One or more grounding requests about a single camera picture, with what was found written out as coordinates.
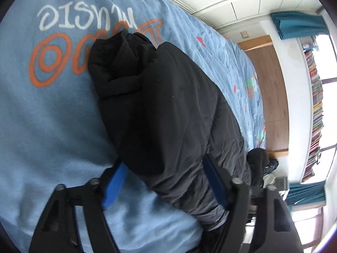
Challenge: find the blue printed bed sheet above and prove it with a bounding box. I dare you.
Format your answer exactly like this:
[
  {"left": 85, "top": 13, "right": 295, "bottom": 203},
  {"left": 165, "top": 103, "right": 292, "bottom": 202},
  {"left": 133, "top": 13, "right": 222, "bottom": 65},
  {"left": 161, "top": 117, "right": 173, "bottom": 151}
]
[{"left": 158, "top": 3, "right": 267, "bottom": 154}]

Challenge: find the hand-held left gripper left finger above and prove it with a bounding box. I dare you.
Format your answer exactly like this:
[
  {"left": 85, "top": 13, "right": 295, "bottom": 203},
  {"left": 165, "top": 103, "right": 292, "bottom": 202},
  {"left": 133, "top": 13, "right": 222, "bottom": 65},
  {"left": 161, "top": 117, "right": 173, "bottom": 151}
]
[{"left": 28, "top": 161, "right": 129, "bottom": 253}]

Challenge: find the light blue lettered fleece blanket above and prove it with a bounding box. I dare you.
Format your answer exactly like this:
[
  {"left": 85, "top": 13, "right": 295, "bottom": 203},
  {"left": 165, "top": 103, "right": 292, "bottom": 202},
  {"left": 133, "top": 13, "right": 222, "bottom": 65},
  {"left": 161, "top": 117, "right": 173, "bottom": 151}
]
[{"left": 0, "top": 0, "right": 206, "bottom": 253}]

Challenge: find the black jacket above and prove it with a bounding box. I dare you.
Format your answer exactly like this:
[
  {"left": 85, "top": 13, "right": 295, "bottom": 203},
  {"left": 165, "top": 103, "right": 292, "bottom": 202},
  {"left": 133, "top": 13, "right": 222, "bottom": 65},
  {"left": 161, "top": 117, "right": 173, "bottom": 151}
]
[{"left": 88, "top": 30, "right": 253, "bottom": 245}]

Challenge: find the teal curtain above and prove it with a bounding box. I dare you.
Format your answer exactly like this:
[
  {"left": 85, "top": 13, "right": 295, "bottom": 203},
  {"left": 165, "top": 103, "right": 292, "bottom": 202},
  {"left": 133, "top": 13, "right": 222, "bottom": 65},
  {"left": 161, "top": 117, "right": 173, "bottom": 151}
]
[
  {"left": 271, "top": 12, "right": 330, "bottom": 40},
  {"left": 285, "top": 181, "right": 327, "bottom": 212}
]

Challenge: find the dark backpack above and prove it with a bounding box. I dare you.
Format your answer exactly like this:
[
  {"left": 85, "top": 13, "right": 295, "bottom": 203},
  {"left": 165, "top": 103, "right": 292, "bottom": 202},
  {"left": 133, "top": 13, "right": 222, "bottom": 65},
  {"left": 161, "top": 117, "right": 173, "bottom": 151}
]
[{"left": 247, "top": 148, "right": 279, "bottom": 186}]

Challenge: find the wooden headboard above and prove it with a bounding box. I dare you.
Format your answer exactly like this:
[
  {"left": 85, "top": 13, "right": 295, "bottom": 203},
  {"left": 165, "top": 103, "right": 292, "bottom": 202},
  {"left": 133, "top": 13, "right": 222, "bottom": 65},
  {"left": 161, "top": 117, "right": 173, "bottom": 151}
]
[{"left": 237, "top": 35, "right": 290, "bottom": 159}]

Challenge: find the row of colourful books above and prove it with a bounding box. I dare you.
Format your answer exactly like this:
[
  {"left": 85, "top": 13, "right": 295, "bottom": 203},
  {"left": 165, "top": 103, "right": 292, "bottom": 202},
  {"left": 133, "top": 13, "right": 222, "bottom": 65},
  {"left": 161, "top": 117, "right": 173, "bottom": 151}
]
[{"left": 301, "top": 35, "right": 325, "bottom": 183}]

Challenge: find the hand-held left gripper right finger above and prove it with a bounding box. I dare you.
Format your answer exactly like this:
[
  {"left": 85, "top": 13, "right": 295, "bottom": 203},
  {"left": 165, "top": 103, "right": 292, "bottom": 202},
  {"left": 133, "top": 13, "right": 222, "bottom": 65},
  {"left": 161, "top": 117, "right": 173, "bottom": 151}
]
[{"left": 203, "top": 154, "right": 303, "bottom": 253}]

